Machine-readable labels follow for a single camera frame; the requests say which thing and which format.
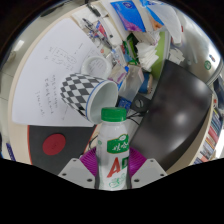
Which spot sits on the blue plastic packet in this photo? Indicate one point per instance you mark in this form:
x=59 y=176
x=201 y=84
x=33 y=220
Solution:
x=128 y=15

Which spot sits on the white round container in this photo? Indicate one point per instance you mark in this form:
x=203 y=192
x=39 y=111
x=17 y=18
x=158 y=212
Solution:
x=96 y=66

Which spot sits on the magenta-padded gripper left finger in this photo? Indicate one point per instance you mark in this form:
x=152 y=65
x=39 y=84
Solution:
x=87 y=160

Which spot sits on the white green-capped drink bottle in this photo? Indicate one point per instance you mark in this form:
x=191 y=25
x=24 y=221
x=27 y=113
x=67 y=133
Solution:
x=112 y=150

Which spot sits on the black red-edged desk mat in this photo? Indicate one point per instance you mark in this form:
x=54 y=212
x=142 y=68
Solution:
x=78 y=140

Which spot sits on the clear plastic container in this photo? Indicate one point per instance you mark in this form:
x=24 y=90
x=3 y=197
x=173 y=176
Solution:
x=131 y=81

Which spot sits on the stack of white napkins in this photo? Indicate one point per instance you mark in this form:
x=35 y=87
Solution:
x=147 y=55

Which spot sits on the flat round red coaster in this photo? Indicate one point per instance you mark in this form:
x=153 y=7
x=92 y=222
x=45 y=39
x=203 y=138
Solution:
x=54 y=144

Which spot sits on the black computer monitor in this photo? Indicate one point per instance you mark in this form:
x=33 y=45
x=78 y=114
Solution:
x=176 y=110

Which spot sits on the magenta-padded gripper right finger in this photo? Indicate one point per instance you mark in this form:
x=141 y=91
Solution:
x=137 y=161

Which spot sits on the blue round container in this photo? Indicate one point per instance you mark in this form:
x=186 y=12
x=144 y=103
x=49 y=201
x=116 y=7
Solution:
x=148 y=84

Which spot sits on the black-white checkered mug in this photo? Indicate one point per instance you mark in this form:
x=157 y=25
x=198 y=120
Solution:
x=78 y=91

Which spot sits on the large handwritten white paper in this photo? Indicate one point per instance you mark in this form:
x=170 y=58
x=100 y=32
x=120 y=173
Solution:
x=40 y=66

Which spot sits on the small blue box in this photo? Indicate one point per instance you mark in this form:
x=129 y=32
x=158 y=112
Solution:
x=124 y=102

